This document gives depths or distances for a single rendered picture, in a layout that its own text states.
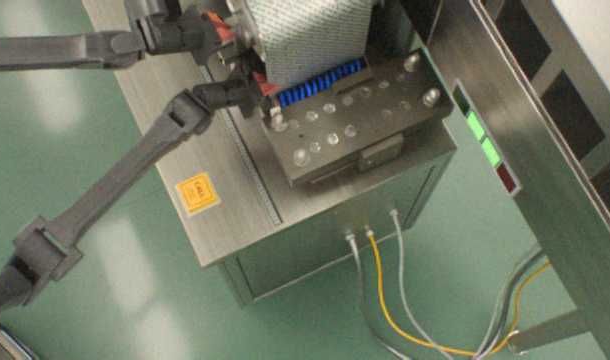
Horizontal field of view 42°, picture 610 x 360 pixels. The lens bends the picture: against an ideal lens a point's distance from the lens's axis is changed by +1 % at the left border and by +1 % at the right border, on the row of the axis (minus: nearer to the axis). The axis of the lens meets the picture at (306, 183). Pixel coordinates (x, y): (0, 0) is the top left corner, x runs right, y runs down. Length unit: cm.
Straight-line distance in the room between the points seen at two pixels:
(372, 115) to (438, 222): 108
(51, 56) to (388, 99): 73
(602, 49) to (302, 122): 76
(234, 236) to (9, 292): 54
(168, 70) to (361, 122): 51
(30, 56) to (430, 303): 168
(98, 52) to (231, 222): 56
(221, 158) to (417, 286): 108
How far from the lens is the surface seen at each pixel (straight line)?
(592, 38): 118
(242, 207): 181
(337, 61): 176
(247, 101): 166
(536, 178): 147
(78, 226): 149
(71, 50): 145
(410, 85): 178
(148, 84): 194
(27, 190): 292
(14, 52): 146
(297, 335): 266
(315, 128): 172
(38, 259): 149
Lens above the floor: 264
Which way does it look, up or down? 73 degrees down
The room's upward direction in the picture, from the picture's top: 1 degrees clockwise
